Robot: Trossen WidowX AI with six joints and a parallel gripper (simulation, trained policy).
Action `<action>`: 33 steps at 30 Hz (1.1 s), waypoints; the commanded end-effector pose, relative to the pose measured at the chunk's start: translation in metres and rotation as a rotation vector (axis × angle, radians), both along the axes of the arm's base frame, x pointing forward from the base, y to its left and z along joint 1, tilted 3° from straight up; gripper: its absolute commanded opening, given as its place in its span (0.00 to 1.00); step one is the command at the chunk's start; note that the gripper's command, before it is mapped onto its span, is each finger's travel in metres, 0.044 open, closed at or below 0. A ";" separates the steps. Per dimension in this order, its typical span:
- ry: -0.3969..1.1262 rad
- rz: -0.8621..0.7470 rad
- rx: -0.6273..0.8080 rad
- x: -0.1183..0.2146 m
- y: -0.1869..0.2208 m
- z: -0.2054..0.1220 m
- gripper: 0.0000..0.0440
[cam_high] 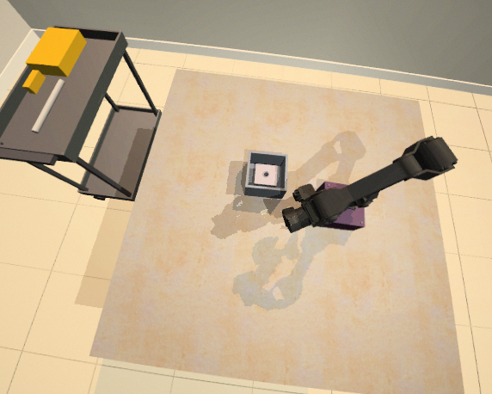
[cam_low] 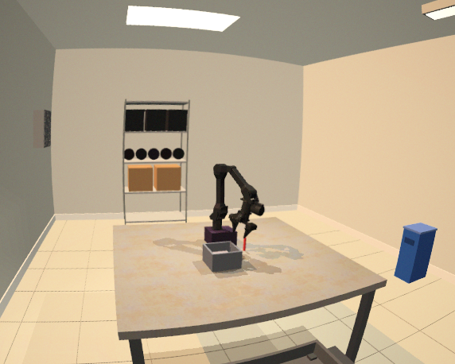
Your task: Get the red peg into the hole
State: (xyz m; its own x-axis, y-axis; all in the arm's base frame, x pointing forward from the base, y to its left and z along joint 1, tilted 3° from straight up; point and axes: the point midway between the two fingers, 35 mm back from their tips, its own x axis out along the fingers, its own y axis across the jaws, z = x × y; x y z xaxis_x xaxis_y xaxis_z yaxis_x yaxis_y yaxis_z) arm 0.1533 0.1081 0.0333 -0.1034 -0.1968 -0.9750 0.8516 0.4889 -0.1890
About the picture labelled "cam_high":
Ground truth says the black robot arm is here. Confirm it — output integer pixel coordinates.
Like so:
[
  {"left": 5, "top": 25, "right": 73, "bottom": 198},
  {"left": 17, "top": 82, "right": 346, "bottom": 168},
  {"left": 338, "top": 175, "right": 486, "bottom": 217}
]
[{"left": 283, "top": 136, "right": 458, "bottom": 233}]

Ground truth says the beige square plate with hole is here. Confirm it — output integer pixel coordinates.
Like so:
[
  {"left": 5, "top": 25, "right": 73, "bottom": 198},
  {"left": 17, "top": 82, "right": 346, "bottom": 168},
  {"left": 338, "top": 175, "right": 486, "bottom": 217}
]
[{"left": 254, "top": 163, "right": 278, "bottom": 188}]

